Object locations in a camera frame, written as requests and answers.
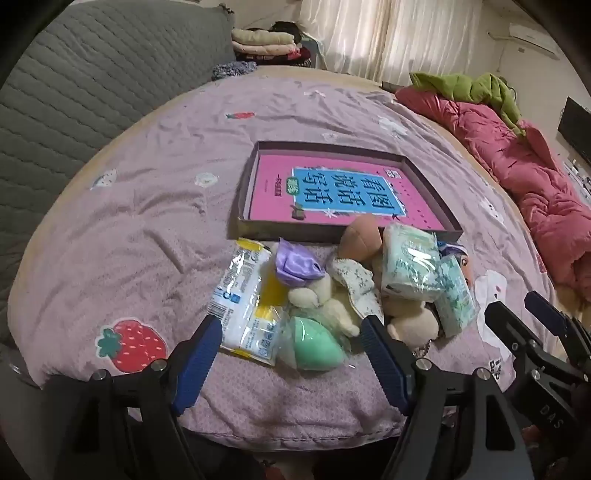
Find green makeup sponge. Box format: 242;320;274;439
277;314;349;372

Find white curtains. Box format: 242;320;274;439
298;0;483;86

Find stack of folded pastel clothes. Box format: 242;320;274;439
231;28;298;58

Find black television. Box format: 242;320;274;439
557;97;591;164

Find pink book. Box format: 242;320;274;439
248;154;451;230

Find green cloth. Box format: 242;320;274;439
409;71;527;139

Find grey quilted headboard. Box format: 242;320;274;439
0;0;236;342

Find green tissue pack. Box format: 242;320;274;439
434;256;478;337
381;223;446;303

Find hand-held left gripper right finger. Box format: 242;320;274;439
359;315;536;480

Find white floral scrunchie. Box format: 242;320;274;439
330;257;384;324

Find doll face packet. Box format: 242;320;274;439
438;242;474;287

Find cream plush toy with keychain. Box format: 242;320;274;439
383;298;439;352

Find shallow brown cardboard box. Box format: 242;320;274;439
226;141;464;243

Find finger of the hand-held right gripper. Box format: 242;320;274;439
524;292;591;370
484;301;542;366

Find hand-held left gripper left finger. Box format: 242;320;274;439
46;315;225;480

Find white air conditioner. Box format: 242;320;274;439
508;23;561;54

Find purple satin scrunchie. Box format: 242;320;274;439
274;237;326;289

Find pink quilt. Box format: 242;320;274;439
394;85;591;291

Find blue knitted cloth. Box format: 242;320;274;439
211;60;257;81

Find dark clothes pile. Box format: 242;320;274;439
270;21;315;70

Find purple printed blanket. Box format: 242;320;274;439
7;65;575;450

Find white and yellow wipes packet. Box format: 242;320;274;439
205;237;287;367

